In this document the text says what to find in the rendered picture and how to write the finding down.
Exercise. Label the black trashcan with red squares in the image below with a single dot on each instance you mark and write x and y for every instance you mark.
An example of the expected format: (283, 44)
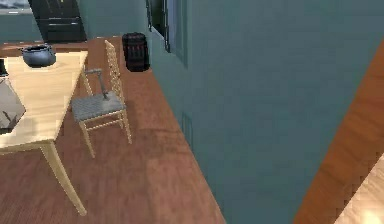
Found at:
(136, 51)

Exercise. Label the dark framed window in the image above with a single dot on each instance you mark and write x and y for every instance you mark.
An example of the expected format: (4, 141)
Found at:
(165, 23)

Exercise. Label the light wooden chair grey seat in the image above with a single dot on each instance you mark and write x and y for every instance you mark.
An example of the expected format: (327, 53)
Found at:
(96, 106)

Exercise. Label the light wooden table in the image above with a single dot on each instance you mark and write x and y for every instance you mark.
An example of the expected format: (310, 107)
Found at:
(46, 96)

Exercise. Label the dark blue-grey pot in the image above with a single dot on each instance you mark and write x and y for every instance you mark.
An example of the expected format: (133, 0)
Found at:
(38, 56)

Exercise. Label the grey angular object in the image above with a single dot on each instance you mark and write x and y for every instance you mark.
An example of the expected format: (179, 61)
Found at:
(8, 105)

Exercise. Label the pale wooden furniture top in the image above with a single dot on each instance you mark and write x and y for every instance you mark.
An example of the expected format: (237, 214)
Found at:
(365, 200)

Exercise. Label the small black object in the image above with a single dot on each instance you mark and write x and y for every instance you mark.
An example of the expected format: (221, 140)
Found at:
(2, 67)

